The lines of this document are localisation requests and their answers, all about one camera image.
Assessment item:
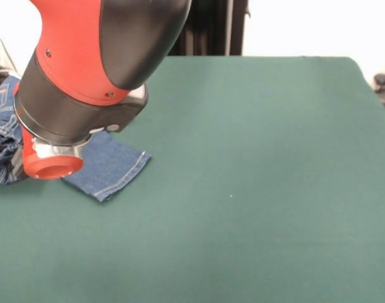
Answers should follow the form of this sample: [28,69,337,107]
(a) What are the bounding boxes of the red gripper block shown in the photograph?
[21,127,84,181]

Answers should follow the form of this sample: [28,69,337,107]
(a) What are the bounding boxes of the blue denim jeans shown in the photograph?
[0,74,153,203]

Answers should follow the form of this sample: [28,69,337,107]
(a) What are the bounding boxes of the dark green table cloth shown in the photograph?
[0,56,385,303]

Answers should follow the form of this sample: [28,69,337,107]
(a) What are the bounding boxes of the thin grey cable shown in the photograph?
[0,25,22,78]

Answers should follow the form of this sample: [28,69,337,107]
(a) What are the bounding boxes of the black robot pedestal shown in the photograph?
[172,0,252,57]

